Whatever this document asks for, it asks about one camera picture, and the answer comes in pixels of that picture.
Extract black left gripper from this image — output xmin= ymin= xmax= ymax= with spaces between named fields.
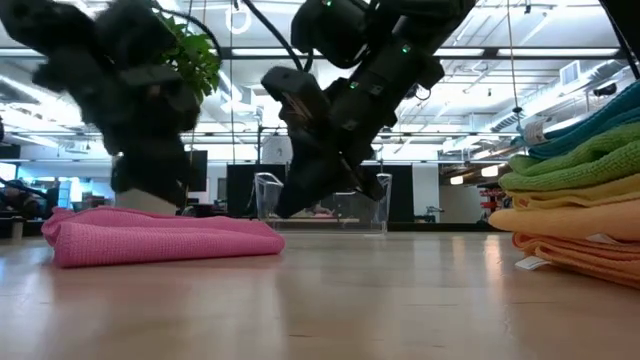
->
xmin=74 ymin=64 xmax=202 ymax=207

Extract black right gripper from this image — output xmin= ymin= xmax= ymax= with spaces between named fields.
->
xmin=273 ymin=43 xmax=446 ymax=220

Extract pink microfiber towel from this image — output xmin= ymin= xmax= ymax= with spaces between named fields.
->
xmin=41 ymin=206 xmax=286 ymax=269

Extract yellow microfiber towel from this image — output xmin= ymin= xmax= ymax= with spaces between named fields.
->
xmin=507 ymin=172 xmax=640 ymax=210

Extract green microfiber towel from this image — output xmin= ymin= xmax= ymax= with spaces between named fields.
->
xmin=498 ymin=122 xmax=640 ymax=192

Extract orange microfiber towel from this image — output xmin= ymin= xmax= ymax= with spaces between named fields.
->
xmin=512 ymin=232 xmax=640 ymax=266
xmin=488 ymin=198 xmax=640 ymax=241
xmin=514 ymin=253 xmax=640 ymax=290

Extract blue microfiber towel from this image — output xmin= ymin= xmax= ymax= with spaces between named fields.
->
xmin=512 ymin=79 xmax=640 ymax=160

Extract black monitor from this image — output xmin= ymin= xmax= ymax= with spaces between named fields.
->
xmin=187 ymin=149 xmax=209 ymax=194

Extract white box unit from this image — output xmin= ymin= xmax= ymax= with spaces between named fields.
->
xmin=261 ymin=135 xmax=295 ymax=165

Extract clear plastic bin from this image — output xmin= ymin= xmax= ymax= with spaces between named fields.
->
xmin=254 ymin=172 xmax=393 ymax=235

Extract black partition panels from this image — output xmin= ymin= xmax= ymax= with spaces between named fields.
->
xmin=226 ymin=163 xmax=415 ymax=224

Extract green plant in white pot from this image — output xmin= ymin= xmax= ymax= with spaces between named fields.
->
xmin=113 ymin=9 xmax=222 ymax=216

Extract person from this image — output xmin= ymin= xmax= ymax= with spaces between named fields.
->
xmin=0 ymin=184 xmax=49 ymax=221

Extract shelf with red bins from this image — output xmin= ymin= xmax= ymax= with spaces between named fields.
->
xmin=478 ymin=182 xmax=507 ymax=214

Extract black spotlight with cable loop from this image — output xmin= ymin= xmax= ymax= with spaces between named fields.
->
xmin=407 ymin=82 xmax=432 ymax=102

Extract black curved cable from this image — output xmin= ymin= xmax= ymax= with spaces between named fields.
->
xmin=0 ymin=174 xmax=60 ymax=220

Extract black right camera cable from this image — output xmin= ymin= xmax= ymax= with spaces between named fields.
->
xmin=239 ymin=0 xmax=315 ymax=74

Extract white ceiling ring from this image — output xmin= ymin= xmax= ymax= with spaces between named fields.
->
xmin=224 ymin=3 xmax=254 ymax=35

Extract yellow hanging cord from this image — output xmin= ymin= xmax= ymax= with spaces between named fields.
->
xmin=505 ymin=0 xmax=530 ymax=131

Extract black metal table frame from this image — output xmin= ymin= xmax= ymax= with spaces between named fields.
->
xmin=597 ymin=0 xmax=640 ymax=81

